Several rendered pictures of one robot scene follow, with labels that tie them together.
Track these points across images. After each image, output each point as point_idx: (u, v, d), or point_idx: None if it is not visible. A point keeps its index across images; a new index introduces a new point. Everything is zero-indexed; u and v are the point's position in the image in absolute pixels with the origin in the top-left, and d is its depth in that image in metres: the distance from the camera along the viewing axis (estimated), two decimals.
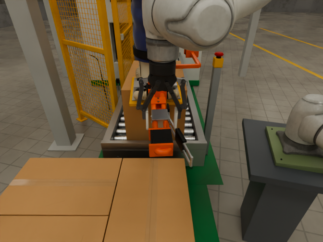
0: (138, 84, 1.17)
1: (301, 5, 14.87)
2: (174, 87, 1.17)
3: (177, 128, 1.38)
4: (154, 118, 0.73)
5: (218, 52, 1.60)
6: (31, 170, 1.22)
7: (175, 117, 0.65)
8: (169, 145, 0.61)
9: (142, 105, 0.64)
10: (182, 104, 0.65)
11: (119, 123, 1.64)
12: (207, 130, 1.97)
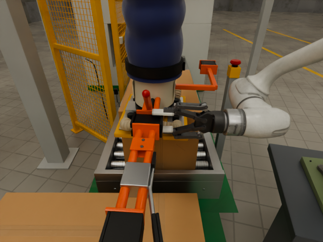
0: (131, 106, 0.90)
1: (304, 5, 14.62)
2: None
3: (188, 156, 1.12)
4: (124, 182, 0.45)
5: (234, 60, 1.35)
6: (6, 211, 0.97)
7: None
8: None
9: (176, 132, 0.70)
10: (178, 108, 0.64)
11: (118, 144, 1.39)
12: (219, 148, 1.72)
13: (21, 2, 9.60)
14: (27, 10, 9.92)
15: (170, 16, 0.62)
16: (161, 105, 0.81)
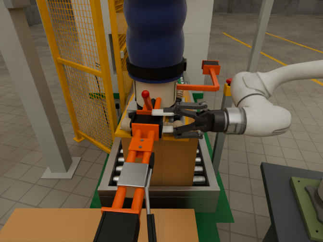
0: (133, 106, 0.90)
1: (303, 6, 14.69)
2: (180, 114, 0.87)
3: (185, 174, 1.19)
4: (121, 183, 0.45)
5: (230, 79, 1.42)
6: (16, 227, 1.04)
7: None
8: None
9: (176, 132, 0.70)
10: (178, 107, 0.64)
11: (119, 158, 1.46)
12: (216, 160, 1.79)
13: None
14: (28, 13, 9.99)
15: (171, 17, 0.62)
16: (162, 106, 0.81)
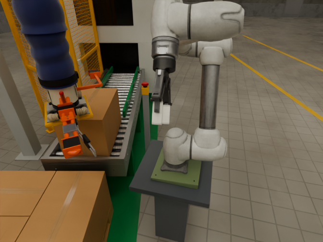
0: (50, 108, 1.36)
1: (290, 9, 15.23)
2: (83, 104, 1.43)
3: (102, 148, 1.73)
4: (65, 131, 0.98)
5: (144, 82, 1.96)
6: None
7: (169, 111, 0.73)
8: (78, 146, 0.88)
9: None
10: (166, 101, 0.76)
11: None
12: (147, 144, 2.33)
13: None
14: None
15: (52, 53, 1.13)
16: (71, 101, 1.34)
